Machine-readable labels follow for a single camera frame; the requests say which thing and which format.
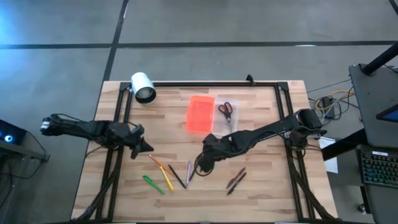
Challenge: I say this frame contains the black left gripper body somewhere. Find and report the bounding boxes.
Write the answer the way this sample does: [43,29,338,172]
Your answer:
[123,123,146,150]

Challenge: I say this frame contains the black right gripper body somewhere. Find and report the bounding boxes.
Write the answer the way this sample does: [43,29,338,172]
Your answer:
[201,133,226,163]

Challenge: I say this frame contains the purple pen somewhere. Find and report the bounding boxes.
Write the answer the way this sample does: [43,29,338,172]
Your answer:
[185,160,192,188]

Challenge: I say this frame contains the orange pencil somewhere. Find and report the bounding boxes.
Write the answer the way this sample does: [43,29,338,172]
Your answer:
[148,154,175,177]

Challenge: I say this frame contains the yellow pen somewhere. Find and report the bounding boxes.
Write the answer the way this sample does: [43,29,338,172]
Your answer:
[159,166,175,192]

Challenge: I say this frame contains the green pen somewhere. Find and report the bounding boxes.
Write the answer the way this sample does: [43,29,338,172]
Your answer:
[142,175,165,195]

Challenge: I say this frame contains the clear plastic supply box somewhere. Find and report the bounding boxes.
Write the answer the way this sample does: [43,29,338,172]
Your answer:
[212,96,239,138]

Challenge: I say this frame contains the orange plastic box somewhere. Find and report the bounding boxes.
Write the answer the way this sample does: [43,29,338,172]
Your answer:
[185,95,216,134]

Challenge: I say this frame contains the white cylinder lamp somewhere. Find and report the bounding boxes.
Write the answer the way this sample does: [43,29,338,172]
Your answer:
[130,72,157,105]

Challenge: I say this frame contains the grey side shelf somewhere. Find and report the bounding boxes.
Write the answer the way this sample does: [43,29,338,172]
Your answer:
[0,145,50,163]

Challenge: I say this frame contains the white paper sheet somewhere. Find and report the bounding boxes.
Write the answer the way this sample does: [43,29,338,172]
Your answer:
[318,136,339,174]

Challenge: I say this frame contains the computer with blue light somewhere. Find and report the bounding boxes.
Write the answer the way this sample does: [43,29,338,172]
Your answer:
[0,119,27,146]

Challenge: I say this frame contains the black power adapter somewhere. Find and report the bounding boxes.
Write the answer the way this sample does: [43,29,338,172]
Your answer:
[322,96,336,119]

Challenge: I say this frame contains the black desk leg beam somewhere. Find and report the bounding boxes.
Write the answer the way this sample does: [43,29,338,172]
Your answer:
[322,129,368,162]

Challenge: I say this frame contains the black side desk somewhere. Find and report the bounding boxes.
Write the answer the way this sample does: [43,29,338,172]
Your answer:
[348,63,398,149]

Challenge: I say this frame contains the backlit black keyboard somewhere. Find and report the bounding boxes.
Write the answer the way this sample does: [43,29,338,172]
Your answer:
[356,145,398,189]

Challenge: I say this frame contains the tablet screen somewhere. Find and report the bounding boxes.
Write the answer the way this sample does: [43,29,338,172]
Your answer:
[376,104,398,124]

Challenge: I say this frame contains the black pole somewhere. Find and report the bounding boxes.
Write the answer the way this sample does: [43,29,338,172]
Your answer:
[362,42,398,76]

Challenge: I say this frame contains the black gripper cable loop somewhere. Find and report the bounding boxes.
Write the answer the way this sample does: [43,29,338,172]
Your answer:
[195,154,216,177]

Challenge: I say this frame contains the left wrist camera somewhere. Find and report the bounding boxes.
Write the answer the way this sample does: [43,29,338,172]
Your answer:
[132,124,145,138]

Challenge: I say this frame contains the red-handled scissors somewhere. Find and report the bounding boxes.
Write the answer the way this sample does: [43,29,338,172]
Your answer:
[218,101,234,133]

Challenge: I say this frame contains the black aluminium table frame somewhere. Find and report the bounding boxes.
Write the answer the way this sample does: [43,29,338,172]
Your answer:
[71,81,340,223]

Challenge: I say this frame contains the yellow cable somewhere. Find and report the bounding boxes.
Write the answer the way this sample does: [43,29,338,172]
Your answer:
[315,90,355,110]

